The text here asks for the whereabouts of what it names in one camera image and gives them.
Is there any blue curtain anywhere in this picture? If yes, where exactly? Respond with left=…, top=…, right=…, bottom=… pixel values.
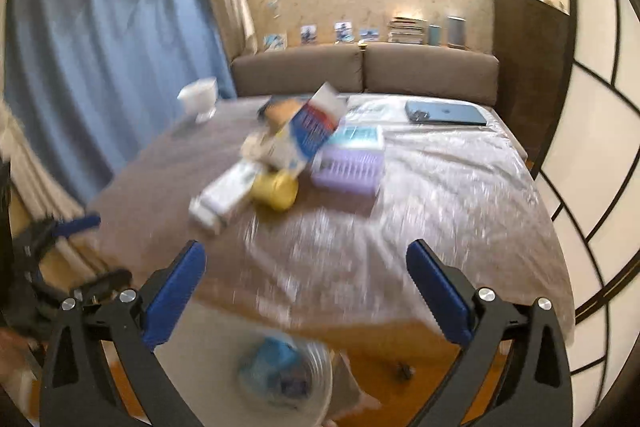
left=5, top=0, right=238, bottom=208

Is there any white round bin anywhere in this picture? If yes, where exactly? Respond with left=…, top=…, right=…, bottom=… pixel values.
left=152, top=302, right=335, bottom=427

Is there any white black-framed screen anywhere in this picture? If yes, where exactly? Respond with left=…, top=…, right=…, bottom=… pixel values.
left=530, top=0, right=640, bottom=373

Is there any yellow cup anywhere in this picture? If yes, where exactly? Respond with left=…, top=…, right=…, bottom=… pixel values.
left=250, top=169, right=299, bottom=212

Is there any white footed bowl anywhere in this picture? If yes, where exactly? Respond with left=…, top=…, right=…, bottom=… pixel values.
left=177, top=77, right=219, bottom=124

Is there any clear plastic bag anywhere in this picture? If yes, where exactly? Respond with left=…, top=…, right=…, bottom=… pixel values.
left=347, top=99, right=406, bottom=124

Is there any blue laptop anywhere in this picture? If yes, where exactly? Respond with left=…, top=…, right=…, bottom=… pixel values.
left=405, top=99, right=488, bottom=126

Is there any blue packet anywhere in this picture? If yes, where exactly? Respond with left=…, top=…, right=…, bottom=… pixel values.
left=240, top=337, right=307, bottom=389

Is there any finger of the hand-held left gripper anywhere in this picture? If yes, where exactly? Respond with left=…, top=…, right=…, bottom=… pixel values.
left=30, top=269, right=133, bottom=308
left=15, top=214, right=102, bottom=258

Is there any purple box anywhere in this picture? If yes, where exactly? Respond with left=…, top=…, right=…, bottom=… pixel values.
left=311, top=142, right=386, bottom=198

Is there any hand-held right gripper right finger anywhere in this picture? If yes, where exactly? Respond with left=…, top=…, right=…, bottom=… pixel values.
left=406, top=239, right=573, bottom=427

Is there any long white box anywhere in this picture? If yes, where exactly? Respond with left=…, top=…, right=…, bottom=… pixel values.
left=188, top=161, right=263, bottom=235

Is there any dark wooden cabinet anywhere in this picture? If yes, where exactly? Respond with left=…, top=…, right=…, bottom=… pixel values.
left=492, top=0, right=573, bottom=148

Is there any brown sofa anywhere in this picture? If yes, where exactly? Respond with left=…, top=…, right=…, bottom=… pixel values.
left=230, top=42, right=501, bottom=120

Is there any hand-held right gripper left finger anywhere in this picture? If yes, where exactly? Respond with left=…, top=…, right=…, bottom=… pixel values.
left=40, top=241, right=207, bottom=427

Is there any table with plastic cover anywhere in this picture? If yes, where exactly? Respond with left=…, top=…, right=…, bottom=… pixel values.
left=90, top=94, right=576, bottom=333

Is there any stack of books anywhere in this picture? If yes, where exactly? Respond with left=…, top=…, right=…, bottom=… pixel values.
left=387, top=17, right=428, bottom=45

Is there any white blue red carton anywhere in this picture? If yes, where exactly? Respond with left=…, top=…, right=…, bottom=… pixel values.
left=265, top=82, right=348, bottom=172

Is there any teal box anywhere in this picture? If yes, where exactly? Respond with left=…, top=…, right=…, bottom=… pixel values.
left=332, top=124, right=385, bottom=152

